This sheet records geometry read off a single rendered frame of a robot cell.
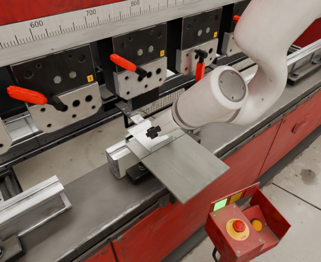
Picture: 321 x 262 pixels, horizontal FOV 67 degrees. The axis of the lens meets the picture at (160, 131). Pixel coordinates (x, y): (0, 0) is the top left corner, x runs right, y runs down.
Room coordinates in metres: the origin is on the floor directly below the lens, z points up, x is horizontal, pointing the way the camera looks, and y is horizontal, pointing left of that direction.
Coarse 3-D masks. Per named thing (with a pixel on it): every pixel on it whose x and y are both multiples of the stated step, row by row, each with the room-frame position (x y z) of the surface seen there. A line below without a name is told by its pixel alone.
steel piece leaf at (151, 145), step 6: (150, 126) 0.61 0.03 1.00; (144, 132) 0.59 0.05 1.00; (138, 138) 0.56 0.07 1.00; (144, 138) 0.56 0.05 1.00; (150, 138) 0.56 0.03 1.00; (156, 138) 0.56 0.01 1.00; (162, 138) 0.56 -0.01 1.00; (168, 138) 0.54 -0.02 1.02; (144, 144) 0.53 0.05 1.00; (150, 144) 0.53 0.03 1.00; (156, 144) 0.53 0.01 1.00; (162, 144) 0.52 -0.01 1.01; (150, 150) 0.50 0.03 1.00
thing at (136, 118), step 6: (102, 90) 0.78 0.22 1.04; (108, 90) 0.78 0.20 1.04; (102, 96) 0.74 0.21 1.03; (108, 96) 0.74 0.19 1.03; (114, 96) 0.75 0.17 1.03; (102, 102) 0.72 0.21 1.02; (108, 102) 0.72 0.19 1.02; (114, 102) 0.74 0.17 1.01; (120, 102) 0.75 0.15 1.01; (126, 102) 0.77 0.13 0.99; (102, 108) 0.72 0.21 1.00; (108, 108) 0.72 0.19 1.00; (120, 108) 0.71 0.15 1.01; (126, 108) 0.71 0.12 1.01; (126, 114) 0.67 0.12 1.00; (138, 114) 0.67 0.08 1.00; (132, 120) 0.64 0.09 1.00; (138, 120) 0.64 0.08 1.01; (144, 120) 0.64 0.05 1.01
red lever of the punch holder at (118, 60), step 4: (112, 56) 0.47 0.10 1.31; (116, 56) 0.47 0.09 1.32; (120, 56) 0.49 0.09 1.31; (112, 60) 0.47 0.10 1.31; (116, 60) 0.47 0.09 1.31; (120, 60) 0.47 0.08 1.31; (124, 60) 0.48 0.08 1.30; (120, 64) 0.48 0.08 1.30; (124, 64) 0.48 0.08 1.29; (128, 64) 0.48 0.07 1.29; (132, 64) 0.49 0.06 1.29; (128, 68) 0.48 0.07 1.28; (132, 68) 0.49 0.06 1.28; (136, 68) 0.50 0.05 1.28; (140, 68) 0.52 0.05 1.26; (136, 72) 0.52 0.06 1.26; (140, 72) 0.50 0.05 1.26; (144, 72) 0.50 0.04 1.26; (144, 76) 0.50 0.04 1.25
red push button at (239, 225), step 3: (234, 222) 0.38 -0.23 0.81; (237, 222) 0.38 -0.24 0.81; (240, 222) 0.38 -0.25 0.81; (243, 222) 0.38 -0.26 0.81; (234, 225) 0.37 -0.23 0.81; (237, 225) 0.37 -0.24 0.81; (240, 225) 0.37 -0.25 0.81; (243, 225) 0.37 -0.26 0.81; (234, 228) 0.36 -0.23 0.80; (237, 228) 0.36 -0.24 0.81; (240, 228) 0.36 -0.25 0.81; (243, 228) 0.36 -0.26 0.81; (237, 231) 0.35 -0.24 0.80; (240, 231) 0.35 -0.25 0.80
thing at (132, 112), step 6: (150, 90) 0.61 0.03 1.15; (156, 90) 0.62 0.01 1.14; (138, 96) 0.58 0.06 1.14; (144, 96) 0.59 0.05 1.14; (150, 96) 0.61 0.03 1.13; (156, 96) 0.62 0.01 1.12; (132, 102) 0.57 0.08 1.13; (138, 102) 0.58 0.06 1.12; (144, 102) 0.59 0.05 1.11; (150, 102) 0.61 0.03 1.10; (156, 102) 0.63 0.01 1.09; (132, 108) 0.57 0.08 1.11; (138, 108) 0.58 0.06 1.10; (144, 108) 0.60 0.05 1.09; (132, 114) 0.58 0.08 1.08
